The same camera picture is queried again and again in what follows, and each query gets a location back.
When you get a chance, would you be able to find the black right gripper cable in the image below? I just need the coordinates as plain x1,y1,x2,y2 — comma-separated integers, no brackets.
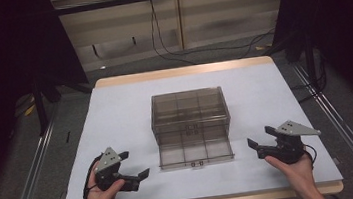
301,142,319,170

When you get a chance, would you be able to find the person's right hand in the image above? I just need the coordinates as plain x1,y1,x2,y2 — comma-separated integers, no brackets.
263,149,318,199

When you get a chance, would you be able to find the aluminium floor rail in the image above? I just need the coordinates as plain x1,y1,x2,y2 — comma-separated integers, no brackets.
290,55,353,199
0,102,71,199

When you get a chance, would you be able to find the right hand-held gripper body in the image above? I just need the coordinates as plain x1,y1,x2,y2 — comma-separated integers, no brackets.
261,116,325,168

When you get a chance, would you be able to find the wooden table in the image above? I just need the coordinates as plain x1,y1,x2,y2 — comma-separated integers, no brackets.
48,48,346,199

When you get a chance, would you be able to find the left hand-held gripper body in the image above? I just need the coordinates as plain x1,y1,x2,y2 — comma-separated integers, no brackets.
91,145,126,193

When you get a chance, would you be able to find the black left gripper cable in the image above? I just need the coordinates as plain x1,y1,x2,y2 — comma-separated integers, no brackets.
76,152,110,199

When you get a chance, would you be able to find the black hanging floor cable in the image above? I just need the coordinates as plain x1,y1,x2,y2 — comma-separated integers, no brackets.
146,0,279,70

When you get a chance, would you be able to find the clear brown drawer cabinet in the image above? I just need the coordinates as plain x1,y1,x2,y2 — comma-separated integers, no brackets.
147,85,235,150

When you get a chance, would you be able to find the black metal stand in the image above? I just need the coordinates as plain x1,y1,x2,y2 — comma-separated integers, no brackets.
28,63,99,139
262,27,328,98

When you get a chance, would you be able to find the person's left hand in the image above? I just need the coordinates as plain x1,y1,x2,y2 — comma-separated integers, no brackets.
78,157,128,199

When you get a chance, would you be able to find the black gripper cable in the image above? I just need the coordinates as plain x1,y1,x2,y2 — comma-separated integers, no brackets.
76,152,110,199
301,142,319,170

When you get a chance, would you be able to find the white table mat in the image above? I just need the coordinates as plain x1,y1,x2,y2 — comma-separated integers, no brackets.
48,56,344,199

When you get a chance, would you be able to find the yellow floor tape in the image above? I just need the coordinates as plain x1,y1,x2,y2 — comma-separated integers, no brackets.
22,103,37,117

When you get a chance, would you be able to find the clear brown compartment drawer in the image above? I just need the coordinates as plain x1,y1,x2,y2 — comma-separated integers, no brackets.
157,135,236,173

